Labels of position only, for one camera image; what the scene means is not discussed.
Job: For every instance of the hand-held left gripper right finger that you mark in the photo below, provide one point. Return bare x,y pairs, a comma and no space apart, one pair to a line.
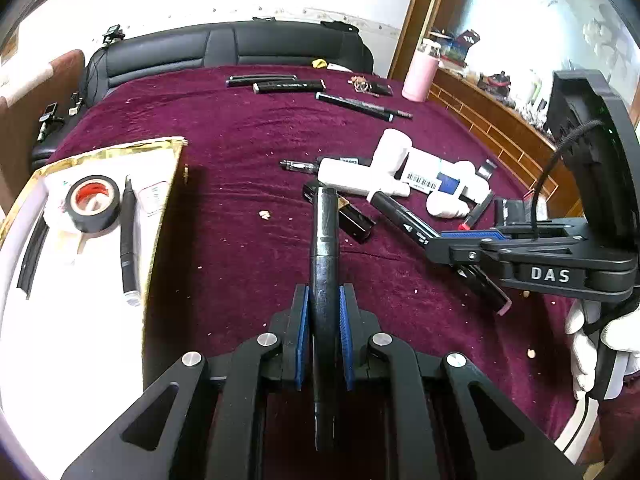
347,340

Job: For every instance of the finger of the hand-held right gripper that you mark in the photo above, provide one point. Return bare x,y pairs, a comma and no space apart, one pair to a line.
475,234
450,251

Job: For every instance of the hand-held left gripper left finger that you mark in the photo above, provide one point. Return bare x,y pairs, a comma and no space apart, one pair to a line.
302,340

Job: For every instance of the black marker pink end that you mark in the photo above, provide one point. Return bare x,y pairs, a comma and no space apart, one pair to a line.
400,220

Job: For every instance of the thick black pen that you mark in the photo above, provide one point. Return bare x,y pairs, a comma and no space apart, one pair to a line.
325,260

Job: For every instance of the black gold lipstick box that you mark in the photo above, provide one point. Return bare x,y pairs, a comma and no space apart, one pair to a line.
356,219

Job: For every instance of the slim black pen silver end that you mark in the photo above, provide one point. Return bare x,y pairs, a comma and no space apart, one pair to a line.
127,240

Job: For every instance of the gold rimmed white box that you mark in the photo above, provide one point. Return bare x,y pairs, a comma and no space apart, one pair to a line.
75,310

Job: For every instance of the black tape roll red core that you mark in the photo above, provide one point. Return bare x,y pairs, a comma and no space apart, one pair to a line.
95,222

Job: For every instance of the thin black stick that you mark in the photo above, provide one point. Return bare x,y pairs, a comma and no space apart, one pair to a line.
32,255

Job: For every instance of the person's right hand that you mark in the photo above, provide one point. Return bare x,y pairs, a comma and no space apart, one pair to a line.
582,355

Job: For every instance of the black pen red end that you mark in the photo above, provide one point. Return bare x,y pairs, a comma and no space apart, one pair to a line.
477,210

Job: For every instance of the small dark box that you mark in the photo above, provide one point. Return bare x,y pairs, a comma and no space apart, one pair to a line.
515,210

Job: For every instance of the white round plastic bottle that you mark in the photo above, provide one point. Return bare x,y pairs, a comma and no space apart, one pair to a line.
470,180

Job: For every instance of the small black white object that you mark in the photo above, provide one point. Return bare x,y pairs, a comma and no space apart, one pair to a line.
486,168

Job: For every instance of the white blue barcode box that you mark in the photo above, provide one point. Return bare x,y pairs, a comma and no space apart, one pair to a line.
425,167

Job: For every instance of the burgundy velvet tablecloth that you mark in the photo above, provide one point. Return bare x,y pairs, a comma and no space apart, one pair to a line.
225,260

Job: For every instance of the white pill bottle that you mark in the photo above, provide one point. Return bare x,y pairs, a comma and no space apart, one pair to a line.
391,152

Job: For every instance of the wooden brick-pattern counter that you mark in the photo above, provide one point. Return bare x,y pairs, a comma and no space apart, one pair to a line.
490,120

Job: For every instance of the white squeeze bottle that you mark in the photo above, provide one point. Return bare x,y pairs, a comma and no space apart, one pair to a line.
350,175

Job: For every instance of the red black tool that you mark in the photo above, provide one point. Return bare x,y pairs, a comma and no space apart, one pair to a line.
495,82

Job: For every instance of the pink thermos bottle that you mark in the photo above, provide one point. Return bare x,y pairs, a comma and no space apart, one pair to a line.
420,72

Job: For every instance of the slim clear pen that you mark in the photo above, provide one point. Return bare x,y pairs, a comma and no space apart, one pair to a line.
300,165

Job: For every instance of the black marker teal end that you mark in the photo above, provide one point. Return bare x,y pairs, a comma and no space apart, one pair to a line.
355,105

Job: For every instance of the black key case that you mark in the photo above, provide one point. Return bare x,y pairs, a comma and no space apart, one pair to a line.
372,88

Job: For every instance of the colourful printed carton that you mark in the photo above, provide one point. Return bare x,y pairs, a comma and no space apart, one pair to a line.
460,47

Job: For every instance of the white printed leaflet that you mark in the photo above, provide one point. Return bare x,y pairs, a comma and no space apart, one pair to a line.
154,199

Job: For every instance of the white paper sheet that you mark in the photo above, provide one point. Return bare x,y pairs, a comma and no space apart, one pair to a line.
339,66

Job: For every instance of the small yellow object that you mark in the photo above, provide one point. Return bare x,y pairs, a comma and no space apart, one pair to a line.
319,63

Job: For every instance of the white plastic packet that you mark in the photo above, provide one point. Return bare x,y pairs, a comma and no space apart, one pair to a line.
57,230

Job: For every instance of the black leather sofa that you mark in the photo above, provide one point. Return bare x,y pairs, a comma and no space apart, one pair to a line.
250,45

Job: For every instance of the small black clamp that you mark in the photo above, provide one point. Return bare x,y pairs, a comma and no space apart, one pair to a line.
75,105

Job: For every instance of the black handheld gimbal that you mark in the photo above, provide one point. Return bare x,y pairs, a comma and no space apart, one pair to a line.
49,117

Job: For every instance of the wooden door frame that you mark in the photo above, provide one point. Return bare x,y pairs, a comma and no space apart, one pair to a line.
410,20

